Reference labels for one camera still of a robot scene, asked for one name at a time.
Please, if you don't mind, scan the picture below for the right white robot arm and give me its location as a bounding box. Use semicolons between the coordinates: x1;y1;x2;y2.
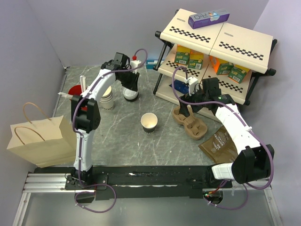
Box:
178;77;274;189

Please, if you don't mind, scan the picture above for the blue small box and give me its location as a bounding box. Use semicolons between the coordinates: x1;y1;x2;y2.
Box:
145;59;158;70

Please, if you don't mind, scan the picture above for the black paper coffee cup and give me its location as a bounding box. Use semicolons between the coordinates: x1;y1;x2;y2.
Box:
140;113;158;134

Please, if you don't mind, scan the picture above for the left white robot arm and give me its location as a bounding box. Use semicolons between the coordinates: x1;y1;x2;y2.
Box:
71;52;145;189

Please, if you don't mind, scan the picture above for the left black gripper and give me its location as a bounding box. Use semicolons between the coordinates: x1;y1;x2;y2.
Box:
118;69;140;92

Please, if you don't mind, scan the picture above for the kraft paper bag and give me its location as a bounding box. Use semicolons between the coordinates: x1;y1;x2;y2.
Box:
7;102;77;168

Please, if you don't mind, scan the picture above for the stack of cup lids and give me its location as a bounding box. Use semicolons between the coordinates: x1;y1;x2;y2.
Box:
123;89;139;102

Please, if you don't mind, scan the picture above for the blue snack bag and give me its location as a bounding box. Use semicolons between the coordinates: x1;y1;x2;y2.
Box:
174;80;189;94

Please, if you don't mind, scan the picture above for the purple box on shelf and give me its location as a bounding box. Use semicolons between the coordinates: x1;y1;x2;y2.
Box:
188;9;230;29

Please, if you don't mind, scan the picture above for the pulp cup carrier tray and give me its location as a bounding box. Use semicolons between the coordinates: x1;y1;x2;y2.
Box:
172;106;207;140

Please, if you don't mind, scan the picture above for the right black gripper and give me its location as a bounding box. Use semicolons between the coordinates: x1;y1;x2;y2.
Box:
178;85;209;117

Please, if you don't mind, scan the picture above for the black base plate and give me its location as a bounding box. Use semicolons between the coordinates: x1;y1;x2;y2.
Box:
65;166;222;201

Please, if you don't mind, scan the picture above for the beige checkered shelf rack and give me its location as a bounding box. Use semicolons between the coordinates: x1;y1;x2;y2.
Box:
153;8;277;105

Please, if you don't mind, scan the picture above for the stack of paper cups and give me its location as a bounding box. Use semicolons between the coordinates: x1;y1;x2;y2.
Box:
100;86;114;110

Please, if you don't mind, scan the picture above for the orange box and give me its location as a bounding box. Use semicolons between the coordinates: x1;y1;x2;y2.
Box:
209;56;228;72

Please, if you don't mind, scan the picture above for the green yellow carton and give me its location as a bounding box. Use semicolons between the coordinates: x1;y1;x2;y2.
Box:
188;50;204;70
174;45;191;65

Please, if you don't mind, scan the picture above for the aluminium rail frame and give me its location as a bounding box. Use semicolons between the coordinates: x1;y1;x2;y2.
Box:
12;171;76;226

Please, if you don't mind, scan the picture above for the brown coffee bean pouch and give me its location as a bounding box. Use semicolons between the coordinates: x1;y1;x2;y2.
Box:
198;126;238;164

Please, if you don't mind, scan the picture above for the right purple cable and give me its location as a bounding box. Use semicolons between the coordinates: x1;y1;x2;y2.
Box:
171;65;275;210

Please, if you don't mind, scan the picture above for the red cup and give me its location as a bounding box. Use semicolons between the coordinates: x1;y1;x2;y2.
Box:
68;85;82;96

